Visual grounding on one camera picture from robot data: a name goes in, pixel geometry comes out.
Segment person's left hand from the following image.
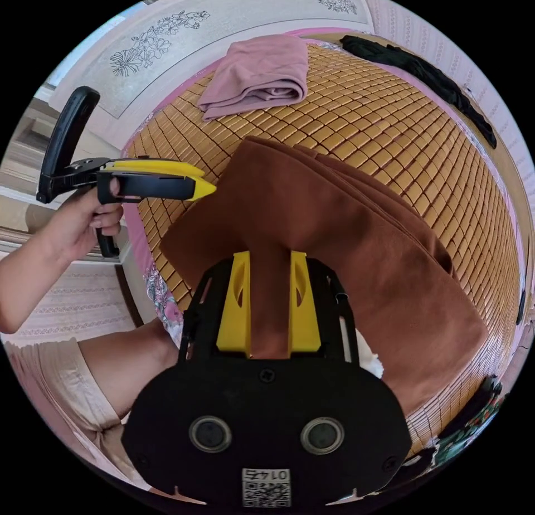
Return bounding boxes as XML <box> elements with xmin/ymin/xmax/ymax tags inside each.
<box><xmin>49</xmin><ymin>176</ymin><xmax>125</xmax><ymax>266</ymax></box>

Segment person's body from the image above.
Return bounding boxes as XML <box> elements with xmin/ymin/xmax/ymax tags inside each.
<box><xmin>3</xmin><ymin>314</ymin><xmax>181</xmax><ymax>495</ymax></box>

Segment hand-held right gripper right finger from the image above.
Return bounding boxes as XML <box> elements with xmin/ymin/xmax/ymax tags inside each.
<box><xmin>288</xmin><ymin>250</ymin><xmax>322</xmax><ymax>354</ymax></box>

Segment brown long pants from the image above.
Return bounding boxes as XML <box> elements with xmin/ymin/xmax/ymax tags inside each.
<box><xmin>158</xmin><ymin>135</ymin><xmax>490</xmax><ymax>418</ymax></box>

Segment white headboard with flower drawing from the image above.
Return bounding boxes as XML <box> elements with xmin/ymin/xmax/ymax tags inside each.
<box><xmin>49</xmin><ymin>0</ymin><xmax>373</xmax><ymax>119</ymax></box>

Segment person's left forearm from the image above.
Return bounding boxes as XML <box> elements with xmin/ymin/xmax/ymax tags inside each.
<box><xmin>0</xmin><ymin>230</ymin><xmax>70</xmax><ymax>335</ymax></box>

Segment pink folded garment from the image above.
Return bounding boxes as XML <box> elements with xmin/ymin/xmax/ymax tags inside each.
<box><xmin>196</xmin><ymin>33</ymin><xmax>310</xmax><ymax>123</ymax></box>

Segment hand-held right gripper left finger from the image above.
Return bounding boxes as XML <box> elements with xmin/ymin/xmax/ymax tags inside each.
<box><xmin>216</xmin><ymin>250</ymin><xmax>252</xmax><ymax>358</ymax></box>

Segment black garment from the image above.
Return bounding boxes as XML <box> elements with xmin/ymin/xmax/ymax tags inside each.
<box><xmin>339</xmin><ymin>34</ymin><xmax>499</xmax><ymax>150</ymax></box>

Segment bed with woven mat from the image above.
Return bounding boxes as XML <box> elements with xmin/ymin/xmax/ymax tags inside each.
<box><xmin>120</xmin><ymin>27</ymin><xmax>528</xmax><ymax>464</ymax></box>

